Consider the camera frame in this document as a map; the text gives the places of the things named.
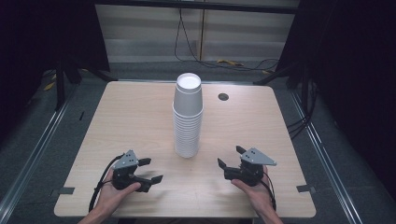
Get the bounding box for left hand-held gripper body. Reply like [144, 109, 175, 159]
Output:
[111, 149, 148, 191]

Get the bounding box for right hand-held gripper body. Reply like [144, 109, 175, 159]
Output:
[223, 147, 277, 187]

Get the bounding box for stack of white paper cups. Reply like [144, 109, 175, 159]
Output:
[172, 72, 205, 159]

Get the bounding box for person's right hand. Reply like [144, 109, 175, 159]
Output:
[231, 166, 276, 217]

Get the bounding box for person's left hand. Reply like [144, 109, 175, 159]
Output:
[98, 169, 142, 215]

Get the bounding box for black metal stand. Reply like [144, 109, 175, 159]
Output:
[54, 57, 119, 112]
[252, 61, 312, 105]

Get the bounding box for black curtain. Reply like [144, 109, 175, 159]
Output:
[275, 0, 396, 200]
[0, 0, 110, 144]

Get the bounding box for black crossbar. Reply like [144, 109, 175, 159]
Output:
[93, 0, 302, 15]

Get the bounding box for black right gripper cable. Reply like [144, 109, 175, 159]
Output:
[261, 178, 277, 212]

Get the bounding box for black floor cable bundle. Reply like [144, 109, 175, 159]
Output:
[286, 77, 319, 141]

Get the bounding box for metal floor rail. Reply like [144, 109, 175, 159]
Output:
[289, 90, 366, 224]
[0, 88, 78, 217]

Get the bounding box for black hanging cables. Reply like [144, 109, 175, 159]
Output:
[173, 7, 280, 73]

